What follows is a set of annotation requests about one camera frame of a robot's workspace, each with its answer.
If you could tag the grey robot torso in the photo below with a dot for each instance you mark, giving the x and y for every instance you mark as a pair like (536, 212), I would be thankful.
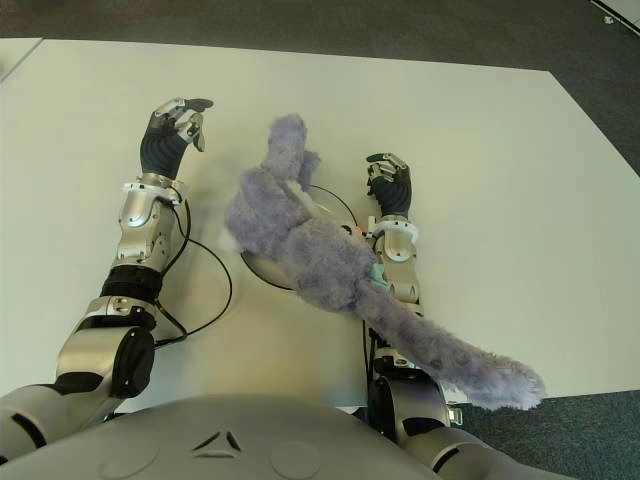
(225, 440)

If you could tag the purple plush doll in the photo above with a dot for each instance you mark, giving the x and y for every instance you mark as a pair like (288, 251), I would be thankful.
(325, 270)

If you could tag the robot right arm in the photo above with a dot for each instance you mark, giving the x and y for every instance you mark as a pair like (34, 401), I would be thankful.
(400, 250)

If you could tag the metal table bracket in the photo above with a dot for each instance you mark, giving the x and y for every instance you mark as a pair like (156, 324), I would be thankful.
(454, 412)

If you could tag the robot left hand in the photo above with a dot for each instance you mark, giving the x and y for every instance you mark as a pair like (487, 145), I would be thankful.
(160, 150)

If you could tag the white board edge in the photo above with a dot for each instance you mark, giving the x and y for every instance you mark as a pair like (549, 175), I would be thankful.
(627, 12)

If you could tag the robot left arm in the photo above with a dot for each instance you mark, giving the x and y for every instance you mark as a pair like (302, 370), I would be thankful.
(140, 235)

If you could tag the white plate black rim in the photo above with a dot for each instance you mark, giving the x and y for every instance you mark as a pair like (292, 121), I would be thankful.
(332, 202)

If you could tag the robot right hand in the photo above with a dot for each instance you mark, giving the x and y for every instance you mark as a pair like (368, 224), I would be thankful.
(395, 195)

